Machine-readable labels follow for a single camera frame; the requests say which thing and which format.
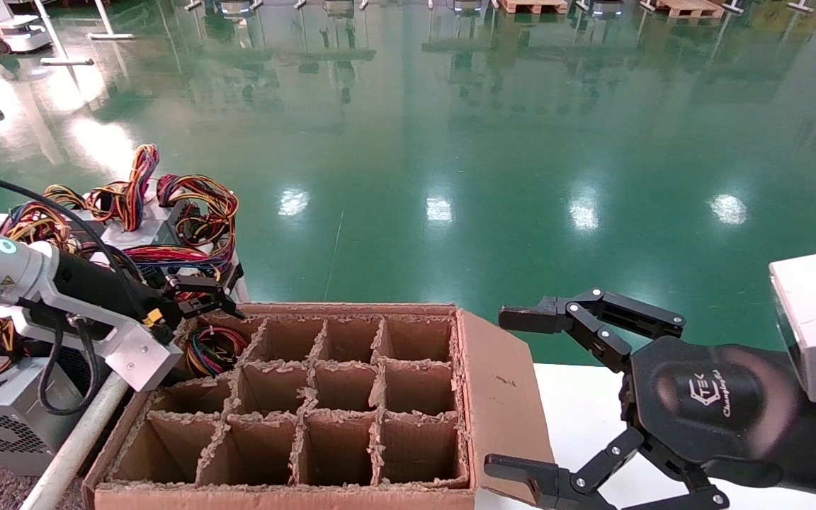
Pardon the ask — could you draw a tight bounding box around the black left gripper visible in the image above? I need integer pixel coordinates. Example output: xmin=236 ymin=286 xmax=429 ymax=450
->
xmin=56 ymin=254 xmax=247 ymax=332

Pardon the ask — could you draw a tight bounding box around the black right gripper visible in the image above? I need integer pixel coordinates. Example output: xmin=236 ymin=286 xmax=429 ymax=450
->
xmin=484 ymin=287 xmax=800 ymax=510

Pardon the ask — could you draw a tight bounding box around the grey power supply with wires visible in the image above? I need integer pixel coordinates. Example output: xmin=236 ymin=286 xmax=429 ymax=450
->
xmin=185 ymin=324 xmax=248 ymax=378

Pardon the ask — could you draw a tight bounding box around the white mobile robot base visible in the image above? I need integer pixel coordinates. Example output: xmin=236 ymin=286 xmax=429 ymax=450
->
xmin=0 ymin=0 xmax=55 ymax=55

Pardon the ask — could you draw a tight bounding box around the cardboard box with dividers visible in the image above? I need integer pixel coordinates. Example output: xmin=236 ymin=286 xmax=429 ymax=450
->
xmin=82 ymin=303 xmax=557 ymax=510

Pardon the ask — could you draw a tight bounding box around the light grey power supply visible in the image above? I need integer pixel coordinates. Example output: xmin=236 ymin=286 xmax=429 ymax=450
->
xmin=0 ymin=356 xmax=90 ymax=477

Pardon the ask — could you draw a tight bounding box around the wooden pallet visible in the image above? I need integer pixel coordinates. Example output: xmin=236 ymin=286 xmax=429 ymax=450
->
xmin=656 ymin=0 xmax=726 ymax=20
xmin=499 ymin=0 xmax=570 ymax=16

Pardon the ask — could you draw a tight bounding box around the coloured wire bundle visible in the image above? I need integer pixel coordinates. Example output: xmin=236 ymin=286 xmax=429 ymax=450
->
xmin=157 ymin=175 xmax=241 ymax=245
xmin=86 ymin=144 xmax=162 ymax=232

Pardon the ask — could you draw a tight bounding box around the white metal frame tube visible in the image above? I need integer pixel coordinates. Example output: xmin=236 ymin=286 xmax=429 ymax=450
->
xmin=22 ymin=372 xmax=132 ymax=510

